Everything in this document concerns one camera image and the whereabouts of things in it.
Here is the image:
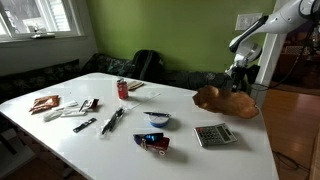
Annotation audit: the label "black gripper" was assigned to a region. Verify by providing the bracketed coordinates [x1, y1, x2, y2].
[225, 63, 250, 93]

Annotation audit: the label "brown plush toy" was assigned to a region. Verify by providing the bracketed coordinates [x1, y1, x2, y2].
[192, 84, 260, 120]

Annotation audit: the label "grey desktop calculator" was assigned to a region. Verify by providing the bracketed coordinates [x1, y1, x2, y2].
[193, 122, 239, 148]

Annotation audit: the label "dark blue pen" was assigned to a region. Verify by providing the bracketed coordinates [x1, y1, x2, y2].
[143, 111, 172, 118]

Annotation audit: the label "blue white bowl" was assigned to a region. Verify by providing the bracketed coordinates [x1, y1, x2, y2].
[147, 113, 171, 129]

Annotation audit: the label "black backpack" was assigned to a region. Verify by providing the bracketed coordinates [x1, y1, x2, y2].
[131, 49, 165, 83]

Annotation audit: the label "clear plastic sheet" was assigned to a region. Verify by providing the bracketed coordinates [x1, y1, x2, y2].
[120, 91, 162, 111]

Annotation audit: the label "blue mirrored sunglasses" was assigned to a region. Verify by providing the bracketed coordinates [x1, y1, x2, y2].
[132, 132, 165, 147]

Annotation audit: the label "red soda can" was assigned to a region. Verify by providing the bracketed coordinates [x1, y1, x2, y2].
[116, 78, 130, 101]

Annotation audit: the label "dark patterned bench cushion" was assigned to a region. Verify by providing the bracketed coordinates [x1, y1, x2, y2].
[0, 52, 249, 101]

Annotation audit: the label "black pens in clear bag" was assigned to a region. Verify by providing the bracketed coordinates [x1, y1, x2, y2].
[100, 106, 127, 136]

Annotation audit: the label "dark opened packet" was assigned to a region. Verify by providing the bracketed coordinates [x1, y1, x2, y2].
[78, 97, 100, 113]

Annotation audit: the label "black flat bar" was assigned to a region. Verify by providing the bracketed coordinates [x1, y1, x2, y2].
[72, 117, 98, 134]

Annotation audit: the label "white plastic wrapper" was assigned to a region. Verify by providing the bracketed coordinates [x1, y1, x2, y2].
[42, 109, 64, 123]

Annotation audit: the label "brown foil packet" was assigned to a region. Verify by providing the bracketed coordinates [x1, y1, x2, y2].
[28, 94, 61, 115]

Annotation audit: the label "small object on windowsill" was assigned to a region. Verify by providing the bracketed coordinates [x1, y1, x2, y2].
[29, 25, 56, 40]

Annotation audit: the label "white framed window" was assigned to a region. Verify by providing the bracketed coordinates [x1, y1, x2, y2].
[0, 0, 88, 44]

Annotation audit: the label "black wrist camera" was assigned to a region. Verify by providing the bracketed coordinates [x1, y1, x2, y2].
[247, 64, 262, 85]

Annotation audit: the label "white door frame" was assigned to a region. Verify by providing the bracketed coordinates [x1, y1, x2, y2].
[250, 0, 290, 108]

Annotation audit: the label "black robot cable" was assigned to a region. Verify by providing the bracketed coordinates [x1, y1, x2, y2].
[250, 0, 320, 92]

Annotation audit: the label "white wall switch plate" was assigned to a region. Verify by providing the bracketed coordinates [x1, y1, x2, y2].
[234, 12, 264, 32]

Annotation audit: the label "black floor cable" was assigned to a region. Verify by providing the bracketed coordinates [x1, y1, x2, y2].
[271, 149, 312, 175]

